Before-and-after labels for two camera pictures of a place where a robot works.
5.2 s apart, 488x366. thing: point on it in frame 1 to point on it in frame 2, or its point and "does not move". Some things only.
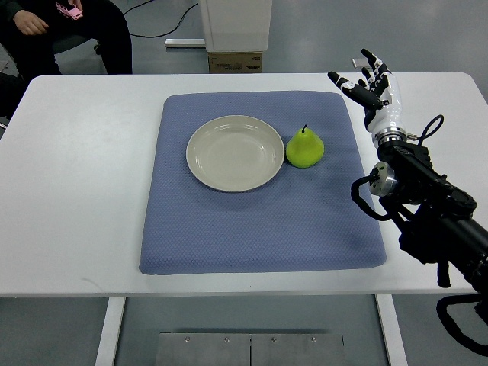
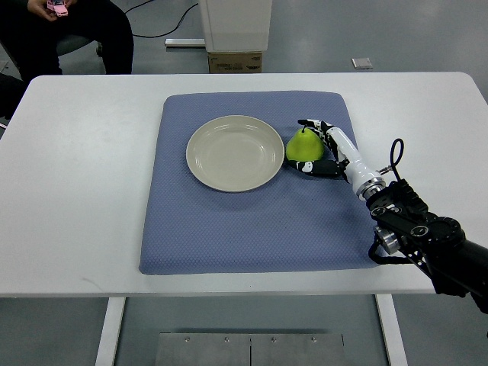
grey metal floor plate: [249, 349] does not move
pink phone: [69, 11] to [58, 6]
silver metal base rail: [184, 43] does not move
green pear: [305, 149] does not move
